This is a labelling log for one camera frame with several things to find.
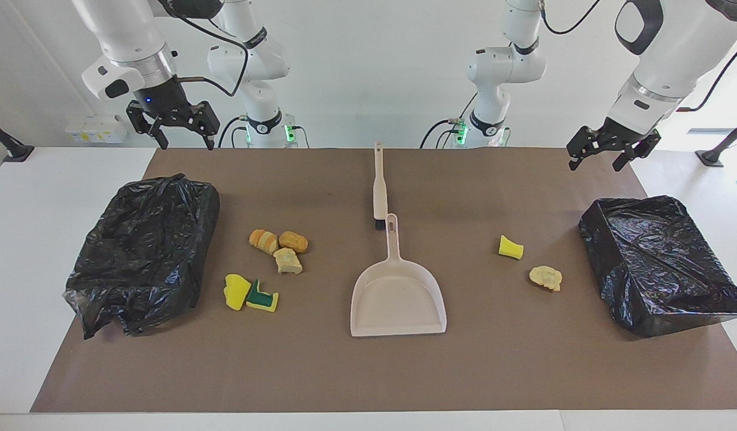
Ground small yellow sponge wedge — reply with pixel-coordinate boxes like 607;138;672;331
498;235;524;260

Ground orange striped bread roll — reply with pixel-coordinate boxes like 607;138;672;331
249;229;279;256

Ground pale lumpy bread piece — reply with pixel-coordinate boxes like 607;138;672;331
529;265;564;292

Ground golden brown bun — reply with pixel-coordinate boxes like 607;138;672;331
278;231;309;254

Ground pale torn bread piece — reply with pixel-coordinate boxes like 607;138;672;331
273;247;303;275

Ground large yellow sponge piece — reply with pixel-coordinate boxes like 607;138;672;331
224;274;252;311

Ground green-topped yellow sponge piece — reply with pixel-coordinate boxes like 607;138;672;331
246;278;279;313

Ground beige hand brush black bristles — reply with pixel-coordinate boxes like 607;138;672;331
372;142;388;231

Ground beige plastic dustpan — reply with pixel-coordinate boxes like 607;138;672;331
351;214;447;337

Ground smooth black trash bag bin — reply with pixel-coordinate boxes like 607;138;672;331
578;195;737;339

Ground crumpled black trash bag bin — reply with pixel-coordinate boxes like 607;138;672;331
62;174;221;341

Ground black stand foot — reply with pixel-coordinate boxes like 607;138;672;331
695;116;737;167
0;114;35;163

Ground brown table mat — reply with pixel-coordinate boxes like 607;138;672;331
31;148;737;414

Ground black base cable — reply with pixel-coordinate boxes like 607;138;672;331
218;116;249;148
421;93;480;148

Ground white wall power strip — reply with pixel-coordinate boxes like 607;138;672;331
65;115;129;144

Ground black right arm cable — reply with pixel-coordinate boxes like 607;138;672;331
162;0;251;98

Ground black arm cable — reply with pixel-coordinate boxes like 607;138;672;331
162;0;251;98
539;0;737;113

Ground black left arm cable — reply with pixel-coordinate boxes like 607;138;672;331
539;0;737;113

